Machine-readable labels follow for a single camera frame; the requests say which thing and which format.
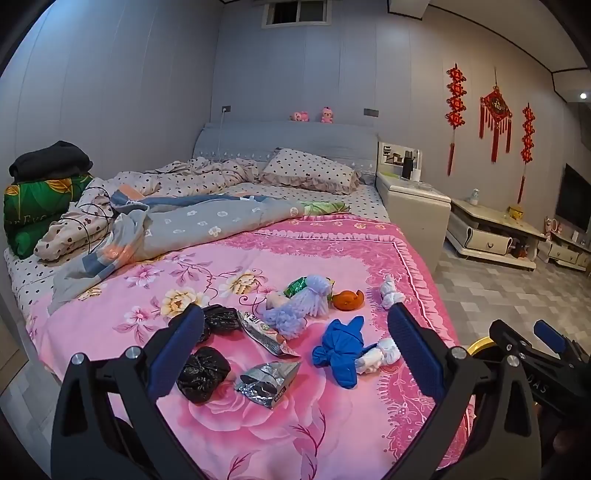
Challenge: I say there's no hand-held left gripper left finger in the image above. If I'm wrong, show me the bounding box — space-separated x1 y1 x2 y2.
50 304 206 480

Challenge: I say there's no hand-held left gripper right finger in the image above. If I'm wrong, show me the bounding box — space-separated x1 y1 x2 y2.
387 302 542 480

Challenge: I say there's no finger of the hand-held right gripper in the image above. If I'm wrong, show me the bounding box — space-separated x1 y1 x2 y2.
488 319 536 361
533 320 583 360

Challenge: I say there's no yellow trash bin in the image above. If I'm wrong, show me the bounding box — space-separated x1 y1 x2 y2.
466 336 502 358

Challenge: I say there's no white sock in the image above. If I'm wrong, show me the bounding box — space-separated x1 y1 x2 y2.
355 336 402 376
379 274 404 310

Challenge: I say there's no black plastic bag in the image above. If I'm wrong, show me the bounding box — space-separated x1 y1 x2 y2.
176 347 232 406
201 305 242 344

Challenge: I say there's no blue cloth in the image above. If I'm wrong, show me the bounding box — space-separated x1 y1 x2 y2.
312 316 376 388

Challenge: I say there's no orange peel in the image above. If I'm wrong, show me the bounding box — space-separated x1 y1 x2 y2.
332 290 365 311

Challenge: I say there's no white snack packet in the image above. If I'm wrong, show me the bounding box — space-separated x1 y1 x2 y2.
236 310 301 358

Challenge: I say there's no silver foil packet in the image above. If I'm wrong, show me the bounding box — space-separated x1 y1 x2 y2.
235 361 302 411

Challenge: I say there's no green snack packet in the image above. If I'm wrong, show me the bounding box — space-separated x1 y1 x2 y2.
283 275 335 301

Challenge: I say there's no white television stand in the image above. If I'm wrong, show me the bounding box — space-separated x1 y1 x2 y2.
538 231 591 273

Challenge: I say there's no low white TV stand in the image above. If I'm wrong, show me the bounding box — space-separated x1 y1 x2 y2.
444 198 548 271

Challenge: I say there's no pink floral blanket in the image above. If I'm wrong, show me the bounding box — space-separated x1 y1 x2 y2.
25 215 476 480

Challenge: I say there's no grey floral quilt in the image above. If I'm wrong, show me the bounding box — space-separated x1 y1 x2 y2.
48 191 305 315

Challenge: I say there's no white bedside cabinet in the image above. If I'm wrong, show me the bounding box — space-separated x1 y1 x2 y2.
375 138 452 287

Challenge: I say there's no black television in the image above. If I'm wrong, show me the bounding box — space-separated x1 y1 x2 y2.
554 164 591 232

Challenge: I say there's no green floral cloth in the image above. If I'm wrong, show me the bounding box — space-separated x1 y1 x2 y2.
298 200 349 215

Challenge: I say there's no beige polka dot quilt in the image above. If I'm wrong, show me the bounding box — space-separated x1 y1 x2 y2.
34 156 269 261

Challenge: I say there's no green leaf print folded quilt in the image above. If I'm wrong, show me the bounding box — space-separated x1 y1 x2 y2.
4 173 95 259

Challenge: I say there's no polka dot pillow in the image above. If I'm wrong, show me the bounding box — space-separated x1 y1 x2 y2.
259 148 363 193

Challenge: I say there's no red diamond knot ornament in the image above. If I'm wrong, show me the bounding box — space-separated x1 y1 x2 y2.
479 69 513 163

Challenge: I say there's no black folded clothing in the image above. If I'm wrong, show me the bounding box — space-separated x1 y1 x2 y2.
9 141 93 183

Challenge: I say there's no grey bed headboard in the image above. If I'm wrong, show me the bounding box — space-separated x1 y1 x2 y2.
191 121 379 174

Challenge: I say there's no window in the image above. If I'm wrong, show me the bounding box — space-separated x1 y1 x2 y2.
262 0 332 29

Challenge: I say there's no black cable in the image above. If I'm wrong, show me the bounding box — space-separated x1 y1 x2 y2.
74 185 122 256

